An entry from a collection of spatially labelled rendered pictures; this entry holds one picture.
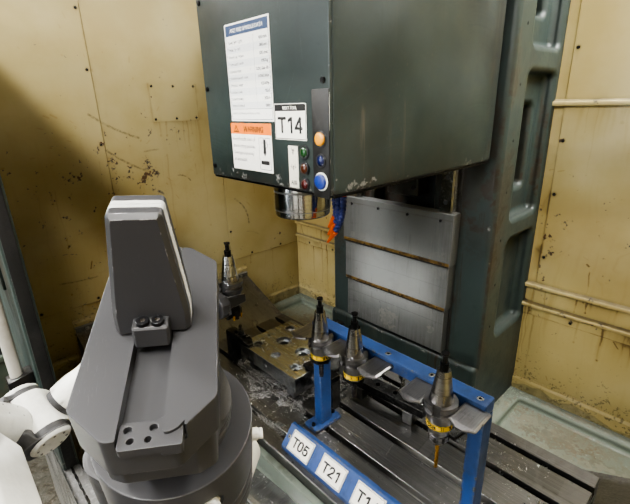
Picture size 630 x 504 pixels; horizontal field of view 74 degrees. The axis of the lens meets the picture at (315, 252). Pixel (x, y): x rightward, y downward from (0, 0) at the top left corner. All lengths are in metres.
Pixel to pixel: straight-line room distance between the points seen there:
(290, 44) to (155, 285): 0.74
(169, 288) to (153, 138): 1.88
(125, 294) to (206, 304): 0.04
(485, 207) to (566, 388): 0.85
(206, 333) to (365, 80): 0.72
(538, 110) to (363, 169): 0.91
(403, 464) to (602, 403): 0.95
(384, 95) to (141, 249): 0.77
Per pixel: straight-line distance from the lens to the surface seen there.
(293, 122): 0.87
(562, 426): 1.96
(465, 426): 0.84
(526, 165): 1.66
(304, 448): 1.17
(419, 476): 1.18
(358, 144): 0.85
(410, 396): 0.89
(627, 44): 1.64
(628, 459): 1.93
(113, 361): 0.20
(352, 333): 0.94
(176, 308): 0.19
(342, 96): 0.81
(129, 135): 2.01
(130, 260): 0.18
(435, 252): 1.47
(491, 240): 1.42
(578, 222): 1.69
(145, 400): 0.19
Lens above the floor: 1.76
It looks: 19 degrees down
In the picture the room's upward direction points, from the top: 2 degrees counter-clockwise
